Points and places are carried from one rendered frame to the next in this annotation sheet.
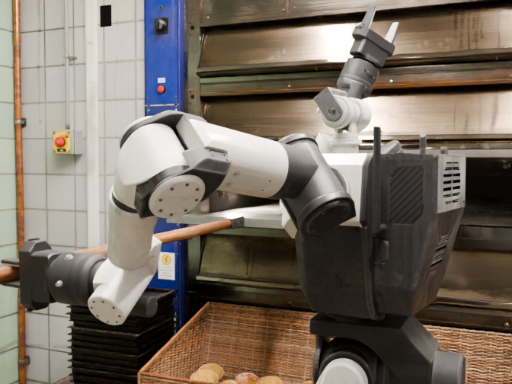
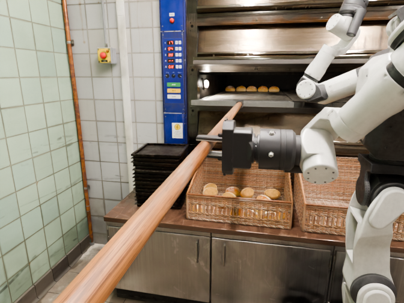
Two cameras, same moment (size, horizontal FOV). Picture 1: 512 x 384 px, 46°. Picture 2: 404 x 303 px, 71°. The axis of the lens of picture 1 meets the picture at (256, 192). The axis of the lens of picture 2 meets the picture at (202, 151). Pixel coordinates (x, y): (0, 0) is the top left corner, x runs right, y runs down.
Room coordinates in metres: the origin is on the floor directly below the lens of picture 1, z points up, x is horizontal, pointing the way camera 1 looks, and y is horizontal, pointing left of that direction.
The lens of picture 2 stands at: (0.46, 0.57, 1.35)
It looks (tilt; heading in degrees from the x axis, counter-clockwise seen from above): 15 degrees down; 348
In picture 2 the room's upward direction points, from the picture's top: straight up
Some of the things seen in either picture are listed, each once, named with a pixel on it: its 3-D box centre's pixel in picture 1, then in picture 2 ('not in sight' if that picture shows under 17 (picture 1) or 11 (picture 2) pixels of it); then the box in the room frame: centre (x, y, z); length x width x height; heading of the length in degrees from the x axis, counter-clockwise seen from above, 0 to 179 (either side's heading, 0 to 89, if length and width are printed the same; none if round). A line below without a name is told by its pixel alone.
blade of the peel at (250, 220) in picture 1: (262, 216); (243, 100); (2.09, -0.02, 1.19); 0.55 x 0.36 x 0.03; 66
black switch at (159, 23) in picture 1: (158, 18); not in sight; (2.33, 0.37, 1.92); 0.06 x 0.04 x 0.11; 67
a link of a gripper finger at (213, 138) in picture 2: (17, 260); (210, 136); (1.07, 0.42, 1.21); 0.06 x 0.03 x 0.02; 66
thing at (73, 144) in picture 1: (67, 142); (106, 56); (2.52, 0.78, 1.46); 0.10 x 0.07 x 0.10; 67
